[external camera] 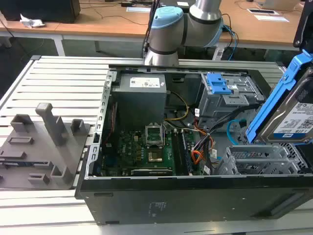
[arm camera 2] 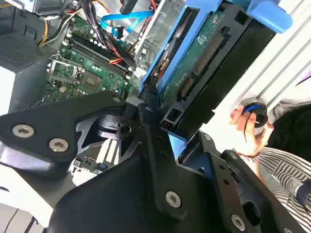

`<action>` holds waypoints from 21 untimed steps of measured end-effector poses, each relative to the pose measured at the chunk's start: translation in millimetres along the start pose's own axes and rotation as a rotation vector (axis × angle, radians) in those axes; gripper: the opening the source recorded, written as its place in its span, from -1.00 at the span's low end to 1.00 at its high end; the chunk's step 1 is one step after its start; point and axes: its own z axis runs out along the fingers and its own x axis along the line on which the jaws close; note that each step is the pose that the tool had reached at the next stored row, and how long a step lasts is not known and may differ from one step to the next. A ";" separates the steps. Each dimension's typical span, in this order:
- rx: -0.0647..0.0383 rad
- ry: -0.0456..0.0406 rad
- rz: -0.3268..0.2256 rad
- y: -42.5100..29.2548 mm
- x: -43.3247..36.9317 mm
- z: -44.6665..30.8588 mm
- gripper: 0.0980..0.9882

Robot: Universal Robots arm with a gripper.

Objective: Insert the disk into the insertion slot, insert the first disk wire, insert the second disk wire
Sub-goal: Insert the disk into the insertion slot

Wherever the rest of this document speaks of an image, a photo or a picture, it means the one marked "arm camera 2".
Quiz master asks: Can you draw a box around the hard disk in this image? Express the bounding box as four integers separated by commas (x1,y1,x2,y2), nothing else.
139,0,294,158

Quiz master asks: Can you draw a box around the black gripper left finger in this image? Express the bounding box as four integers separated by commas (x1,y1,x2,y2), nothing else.
0,91,189,220

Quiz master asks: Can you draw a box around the blue disk wire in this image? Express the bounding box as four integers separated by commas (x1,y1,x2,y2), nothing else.
100,11,156,41

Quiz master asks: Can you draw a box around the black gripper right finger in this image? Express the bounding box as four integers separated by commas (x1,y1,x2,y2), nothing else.
194,131,306,233

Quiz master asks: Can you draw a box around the person bare hand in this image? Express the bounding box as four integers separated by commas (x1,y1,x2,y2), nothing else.
229,104,275,157

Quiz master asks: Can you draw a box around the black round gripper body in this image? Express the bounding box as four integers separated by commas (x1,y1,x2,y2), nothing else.
46,114,307,233

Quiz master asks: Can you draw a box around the round black tool blue ring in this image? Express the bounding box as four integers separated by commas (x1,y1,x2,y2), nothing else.
240,97,269,135

